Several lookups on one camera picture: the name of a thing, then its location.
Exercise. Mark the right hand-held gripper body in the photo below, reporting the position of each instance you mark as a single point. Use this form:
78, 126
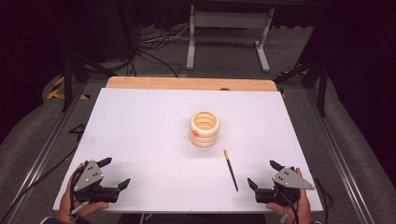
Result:
289, 180

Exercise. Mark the person's right hand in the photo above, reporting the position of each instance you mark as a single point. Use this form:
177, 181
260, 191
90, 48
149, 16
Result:
303, 208

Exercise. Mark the aluminium floor rail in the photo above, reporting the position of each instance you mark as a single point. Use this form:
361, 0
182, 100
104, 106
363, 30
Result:
336, 149
40, 155

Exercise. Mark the black triangular bracket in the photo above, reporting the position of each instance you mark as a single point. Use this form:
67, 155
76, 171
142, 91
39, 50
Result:
78, 130

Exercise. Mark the wooden table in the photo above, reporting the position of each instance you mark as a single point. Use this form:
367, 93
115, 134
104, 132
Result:
186, 84

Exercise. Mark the black pencil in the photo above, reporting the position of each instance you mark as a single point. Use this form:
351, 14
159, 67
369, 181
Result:
230, 170

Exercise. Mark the yellow black hazard tape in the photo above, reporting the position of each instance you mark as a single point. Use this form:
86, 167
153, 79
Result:
56, 90

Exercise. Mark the cream ringed pen holder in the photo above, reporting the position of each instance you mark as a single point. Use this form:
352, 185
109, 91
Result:
204, 133

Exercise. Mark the white table board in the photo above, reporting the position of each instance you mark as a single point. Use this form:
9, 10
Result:
155, 140

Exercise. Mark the person's left hand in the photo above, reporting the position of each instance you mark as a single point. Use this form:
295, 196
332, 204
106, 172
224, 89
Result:
66, 203

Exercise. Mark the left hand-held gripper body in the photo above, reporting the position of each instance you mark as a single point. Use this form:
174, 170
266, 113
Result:
90, 175

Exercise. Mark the white metal stand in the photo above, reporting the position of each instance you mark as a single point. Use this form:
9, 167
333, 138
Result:
229, 20

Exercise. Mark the black metal stand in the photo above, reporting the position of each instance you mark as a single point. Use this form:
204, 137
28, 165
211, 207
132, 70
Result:
322, 90
67, 81

